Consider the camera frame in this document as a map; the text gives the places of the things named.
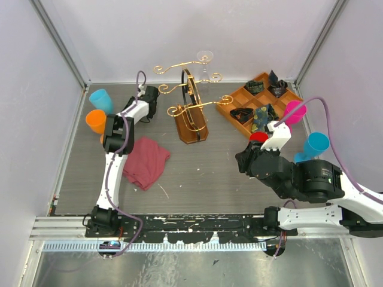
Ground blue wine glass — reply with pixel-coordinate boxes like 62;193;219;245
89;88;114;114
294;132;330;163

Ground red wine glass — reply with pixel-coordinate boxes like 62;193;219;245
249;132;269;143

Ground pink wine glass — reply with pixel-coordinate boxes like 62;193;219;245
284;100;307;132

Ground orange wine glass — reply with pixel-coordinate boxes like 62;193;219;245
86;109;107;141

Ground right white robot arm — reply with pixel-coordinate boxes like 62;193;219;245
235;121;382;238

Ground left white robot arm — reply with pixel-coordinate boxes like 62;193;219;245
86;84;159;237

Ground clear wine glass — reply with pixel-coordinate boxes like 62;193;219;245
196;50;214;82

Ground blue floral folded tie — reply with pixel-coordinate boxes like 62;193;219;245
251;103;279;133

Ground black rolled tie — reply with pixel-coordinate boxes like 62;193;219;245
230;108;254;124

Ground wooden compartment tray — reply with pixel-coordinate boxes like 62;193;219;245
216;72;302;139

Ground dark patterned rolled tie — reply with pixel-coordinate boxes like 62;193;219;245
268;70;288;98

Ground dark green rolled tie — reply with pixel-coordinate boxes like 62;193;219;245
244;80;265;96

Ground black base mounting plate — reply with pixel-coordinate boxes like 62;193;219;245
85;214;282;244

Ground dark red cloth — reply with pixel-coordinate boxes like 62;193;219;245
123;136;171;191

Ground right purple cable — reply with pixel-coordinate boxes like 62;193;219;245
273;96;383;258

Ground purple cable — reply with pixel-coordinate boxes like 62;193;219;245
273;96;383;258
106;71;143;258

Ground gold wire wine glass rack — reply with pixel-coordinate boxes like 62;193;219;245
153;61;233;144

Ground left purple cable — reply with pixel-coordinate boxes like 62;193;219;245
106;71;143;258

